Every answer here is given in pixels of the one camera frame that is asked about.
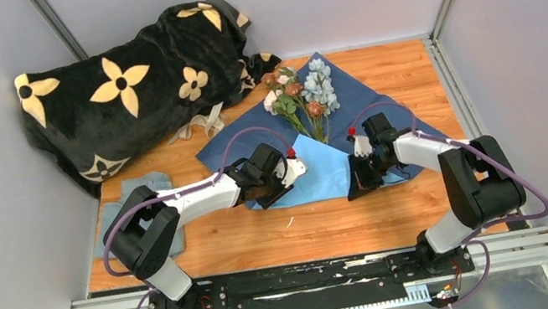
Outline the blue wrapping paper sheet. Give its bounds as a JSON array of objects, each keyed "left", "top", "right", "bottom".
[{"left": 196, "top": 53, "right": 413, "bottom": 209}]

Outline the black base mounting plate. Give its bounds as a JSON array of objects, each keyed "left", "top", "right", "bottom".
[{"left": 148, "top": 246, "right": 474, "bottom": 309}]

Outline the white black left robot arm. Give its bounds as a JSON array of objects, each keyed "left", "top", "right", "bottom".
[{"left": 103, "top": 143, "right": 308, "bottom": 309}]

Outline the orange fake flower stem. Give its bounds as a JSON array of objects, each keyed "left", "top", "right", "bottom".
[{"left": 261, "top": 67, "right": 330, "bottom": 144}]

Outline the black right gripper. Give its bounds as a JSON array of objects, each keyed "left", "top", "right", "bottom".
[{"left": 341, "top": 147, "right": 400, "bottom": 202}]

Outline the black floral blanket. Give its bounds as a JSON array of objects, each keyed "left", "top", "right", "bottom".
[{"left": 14, "top": 0, "right": 280, "bottom": 197}]

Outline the beige ribbon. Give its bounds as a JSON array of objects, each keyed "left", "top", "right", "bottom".
[{"left": 167, "top": 102, "right": 229, "bottom": 146}]

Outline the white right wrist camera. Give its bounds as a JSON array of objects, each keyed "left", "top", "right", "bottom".
[{"left": 352, "top": 134, "right": 374, "bottom": 157}]

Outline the blue fake flower stem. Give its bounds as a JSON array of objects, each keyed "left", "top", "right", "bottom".
[{"left": 301, "top": 59, "right": 340, "bottom": 144}]

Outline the light blue denim cloth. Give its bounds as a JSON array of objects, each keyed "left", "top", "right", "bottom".
[{"left": 93, "top": 172, "right": 187, "bottom": 259}]

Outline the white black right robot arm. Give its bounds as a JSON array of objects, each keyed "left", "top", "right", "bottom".
[{"left": 347, "top": 114, "right": 527, "bottom": 277}]

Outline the pink white fake flower stem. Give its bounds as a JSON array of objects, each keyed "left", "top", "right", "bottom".
[{"left": 261, "top": 66, "right": 313, "bottom": 137}]

